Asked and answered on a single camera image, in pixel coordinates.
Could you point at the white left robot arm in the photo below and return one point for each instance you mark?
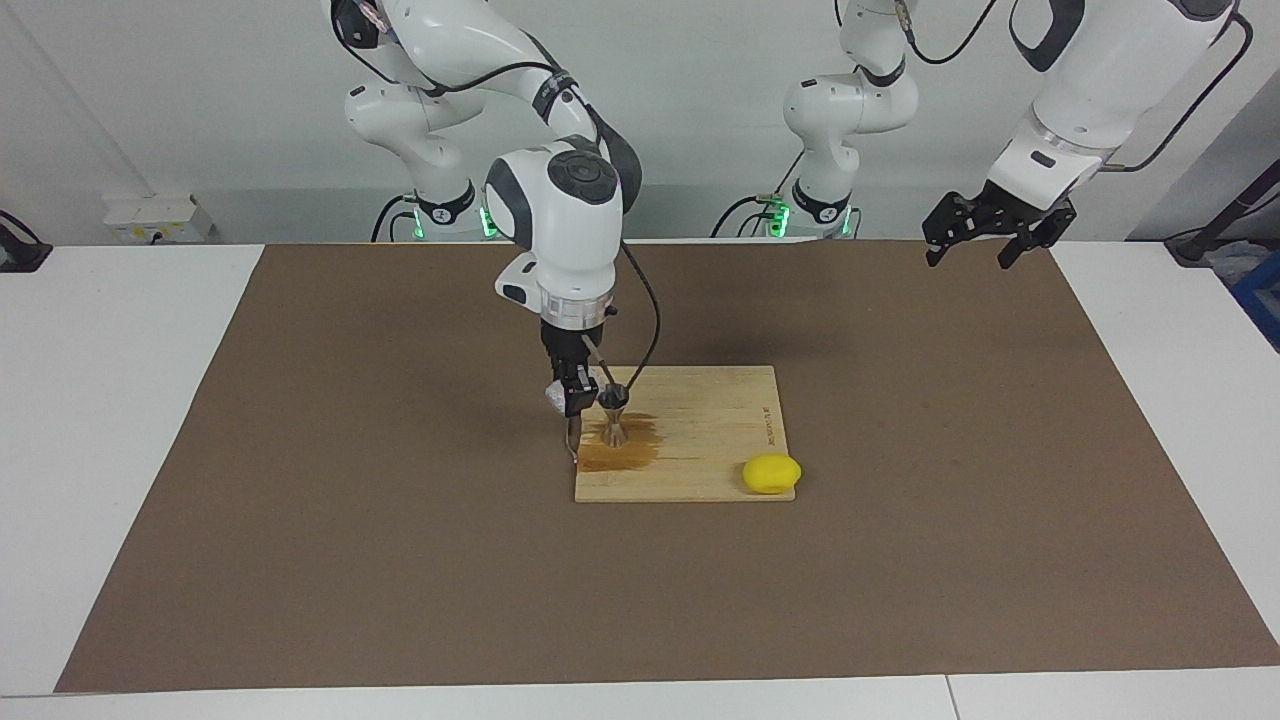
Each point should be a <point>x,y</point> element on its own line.
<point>1100,80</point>

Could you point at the yellow lemon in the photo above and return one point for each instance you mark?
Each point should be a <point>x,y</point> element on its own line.
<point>771,474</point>

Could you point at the bamboo cutting board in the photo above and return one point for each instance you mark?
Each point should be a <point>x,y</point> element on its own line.
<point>700,430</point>

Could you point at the blue crate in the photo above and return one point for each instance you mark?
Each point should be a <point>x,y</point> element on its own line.
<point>1262,300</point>

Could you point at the white wall power strip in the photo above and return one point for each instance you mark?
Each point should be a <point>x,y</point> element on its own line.
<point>150,215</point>

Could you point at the small clear plastic cup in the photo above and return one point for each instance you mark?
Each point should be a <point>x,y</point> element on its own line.
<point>553,397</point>

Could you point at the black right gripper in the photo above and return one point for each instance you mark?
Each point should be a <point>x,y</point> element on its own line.
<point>572,350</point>

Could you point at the brown table mat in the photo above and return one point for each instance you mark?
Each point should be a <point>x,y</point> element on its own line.
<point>400,580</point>

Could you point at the black clamp on table edge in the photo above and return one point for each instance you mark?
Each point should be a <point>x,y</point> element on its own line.
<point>20,250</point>

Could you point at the black stand with pole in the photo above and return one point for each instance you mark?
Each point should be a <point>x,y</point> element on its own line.
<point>1225,215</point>

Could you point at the steel double jigger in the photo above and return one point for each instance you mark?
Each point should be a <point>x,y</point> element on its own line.
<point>613,415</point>

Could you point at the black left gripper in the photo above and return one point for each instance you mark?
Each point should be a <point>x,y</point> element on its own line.
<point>1020,210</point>

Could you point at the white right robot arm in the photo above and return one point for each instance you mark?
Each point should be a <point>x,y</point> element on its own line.
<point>560,220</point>

